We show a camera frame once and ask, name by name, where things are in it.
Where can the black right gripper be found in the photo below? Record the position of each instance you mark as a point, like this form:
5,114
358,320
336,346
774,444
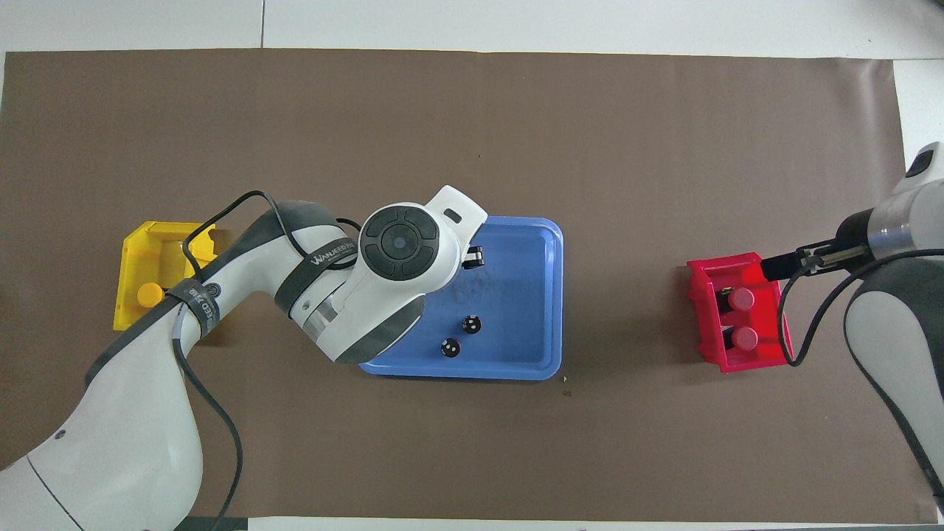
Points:
852,240

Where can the red push button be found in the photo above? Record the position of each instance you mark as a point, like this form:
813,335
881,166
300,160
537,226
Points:
745,338
742,299

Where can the yellow push button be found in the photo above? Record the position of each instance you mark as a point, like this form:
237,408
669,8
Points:
150,295

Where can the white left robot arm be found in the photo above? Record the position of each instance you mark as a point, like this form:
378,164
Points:
133,442

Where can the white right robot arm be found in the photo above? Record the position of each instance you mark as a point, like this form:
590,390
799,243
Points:
892,324

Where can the red plastic bin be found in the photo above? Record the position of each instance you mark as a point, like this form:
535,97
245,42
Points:
771,324

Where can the black cylindrical capacitor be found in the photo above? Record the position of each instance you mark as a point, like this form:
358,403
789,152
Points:
472,324
450,348

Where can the blue plastic tray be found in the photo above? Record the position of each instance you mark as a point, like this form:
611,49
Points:
516,317

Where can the brown table mat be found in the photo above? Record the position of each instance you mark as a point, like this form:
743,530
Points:
472,110

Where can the yellow plastic bin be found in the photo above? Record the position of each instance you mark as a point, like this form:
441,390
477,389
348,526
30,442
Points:
133,273

